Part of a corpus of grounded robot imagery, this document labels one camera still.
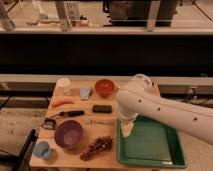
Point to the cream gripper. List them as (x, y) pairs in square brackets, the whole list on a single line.
[(126, 129)]

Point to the black stand bar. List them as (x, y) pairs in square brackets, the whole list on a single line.
[(31, 138)]

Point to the small blue cup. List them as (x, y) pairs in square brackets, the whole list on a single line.
[(42, 150)]

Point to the orange carrot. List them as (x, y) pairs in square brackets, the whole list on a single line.
[(60, 102)]

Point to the clear glass with white lid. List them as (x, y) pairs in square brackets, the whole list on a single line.
[(64, 84)]

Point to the light blue cloth piece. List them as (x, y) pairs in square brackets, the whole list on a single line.
[(85, 93)]

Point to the green plastic tray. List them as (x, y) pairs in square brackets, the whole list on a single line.
[(151, 144)]

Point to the purple bowl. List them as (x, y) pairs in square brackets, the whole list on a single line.
[(68, 134)]

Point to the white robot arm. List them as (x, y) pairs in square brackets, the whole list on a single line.
[(135, 98)]

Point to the red orange bowl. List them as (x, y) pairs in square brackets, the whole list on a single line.
[(104, 87)]

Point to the bunch of dark grapes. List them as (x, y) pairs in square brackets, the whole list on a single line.
[(100, 144)]

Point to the black handled brush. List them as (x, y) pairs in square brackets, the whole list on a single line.
[(68, 114)]

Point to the black rectangular block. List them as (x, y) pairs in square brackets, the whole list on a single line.
[(102, 108)]

